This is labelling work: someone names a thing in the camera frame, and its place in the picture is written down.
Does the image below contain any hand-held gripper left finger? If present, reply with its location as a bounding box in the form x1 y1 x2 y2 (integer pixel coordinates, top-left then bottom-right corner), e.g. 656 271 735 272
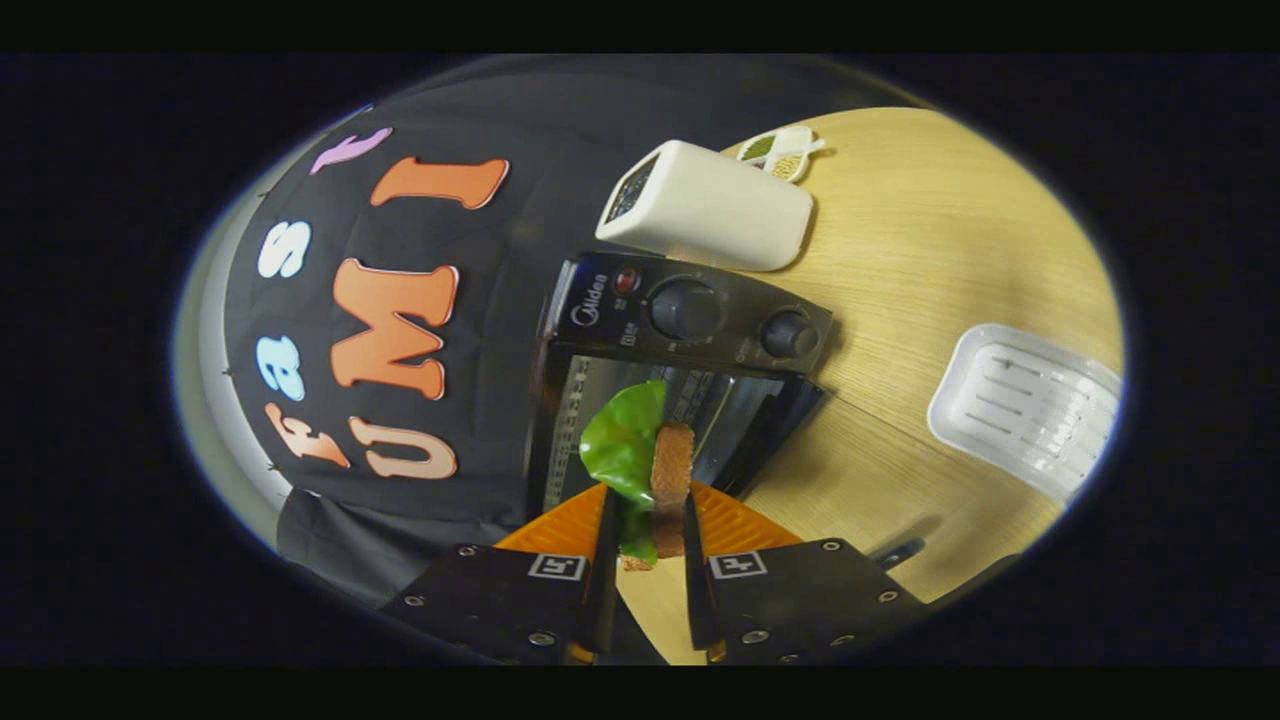
385 485 621 666

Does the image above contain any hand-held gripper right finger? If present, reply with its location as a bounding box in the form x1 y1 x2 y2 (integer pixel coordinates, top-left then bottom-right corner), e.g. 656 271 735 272
683 482 926 666

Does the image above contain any lettuce sandwich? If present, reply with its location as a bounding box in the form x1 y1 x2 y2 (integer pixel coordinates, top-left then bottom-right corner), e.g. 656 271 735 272
578 380 696 571

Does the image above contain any black toaster oven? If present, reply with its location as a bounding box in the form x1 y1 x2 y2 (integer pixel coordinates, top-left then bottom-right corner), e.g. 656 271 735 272
525 252 834 521

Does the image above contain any white bread toaster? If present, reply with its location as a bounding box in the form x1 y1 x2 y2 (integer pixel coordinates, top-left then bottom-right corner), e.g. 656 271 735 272
595 140 816 273

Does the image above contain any black backdrop cloth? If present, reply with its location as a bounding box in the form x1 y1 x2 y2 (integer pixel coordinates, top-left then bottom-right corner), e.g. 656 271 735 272
225 60 901 611

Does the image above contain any white plastic tray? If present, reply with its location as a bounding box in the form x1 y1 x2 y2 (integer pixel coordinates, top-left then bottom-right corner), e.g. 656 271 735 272
927 323 1123 506

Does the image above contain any small white sauce dish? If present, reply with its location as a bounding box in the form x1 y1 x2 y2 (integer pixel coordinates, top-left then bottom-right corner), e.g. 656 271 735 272
737 125 828 184

